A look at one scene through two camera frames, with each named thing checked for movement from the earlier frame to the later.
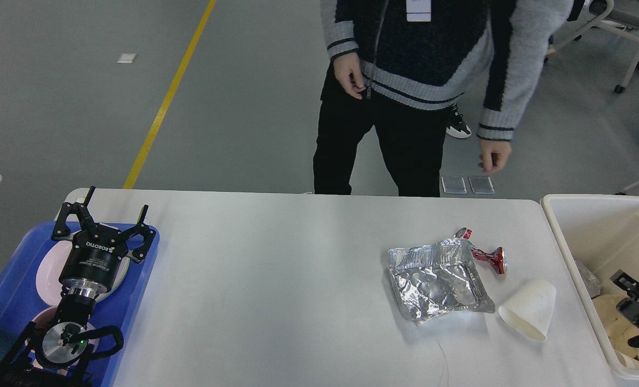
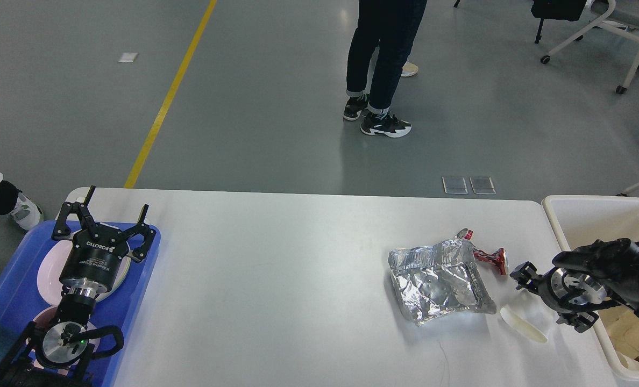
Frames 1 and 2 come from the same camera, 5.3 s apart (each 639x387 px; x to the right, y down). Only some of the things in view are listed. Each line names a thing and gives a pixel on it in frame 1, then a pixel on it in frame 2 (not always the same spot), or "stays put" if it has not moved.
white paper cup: (632, 363) stays put
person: (451, 122) -> (393, 26)
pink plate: (48, 280) stays put
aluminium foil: (432, 280) stays put
